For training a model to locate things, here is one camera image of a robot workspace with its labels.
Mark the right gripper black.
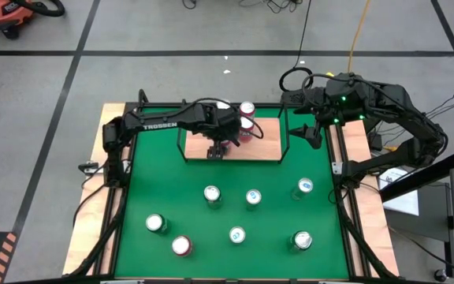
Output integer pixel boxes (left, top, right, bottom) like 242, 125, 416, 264
281, 84, 333, 150

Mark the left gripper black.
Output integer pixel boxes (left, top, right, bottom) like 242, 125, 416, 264
203, 109, 242, 160

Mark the green Sprite soda can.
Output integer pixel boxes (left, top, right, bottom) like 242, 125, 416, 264
203, 185, 224, 209
145, 213, 169, 237
288, 230, 314, 253

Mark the green table mat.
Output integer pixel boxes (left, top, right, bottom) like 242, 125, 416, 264
114, 106, 350, 279

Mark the white paper sheet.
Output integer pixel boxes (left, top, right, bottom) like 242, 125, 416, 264
380, 165, 421, 217

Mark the black stand beam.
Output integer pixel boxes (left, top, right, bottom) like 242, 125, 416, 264
379, 149, 454, 203

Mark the orange shop vacuum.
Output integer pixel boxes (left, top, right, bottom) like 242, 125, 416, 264
0, 0, 35, 40

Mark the wooden shelf black wire frame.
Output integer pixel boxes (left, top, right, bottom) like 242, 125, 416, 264
177, 100, 291, 163

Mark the black cable coil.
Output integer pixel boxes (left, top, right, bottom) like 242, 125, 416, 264
279, 66, 315, 95

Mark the thin black floor cable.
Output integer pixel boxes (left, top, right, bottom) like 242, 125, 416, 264
293, 0, 314, 69

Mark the yellow power cord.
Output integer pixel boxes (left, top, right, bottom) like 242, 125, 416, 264
344, 0, 372, 75

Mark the black vacuum hose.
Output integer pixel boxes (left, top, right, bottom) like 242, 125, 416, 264
13, 0, 66, 18

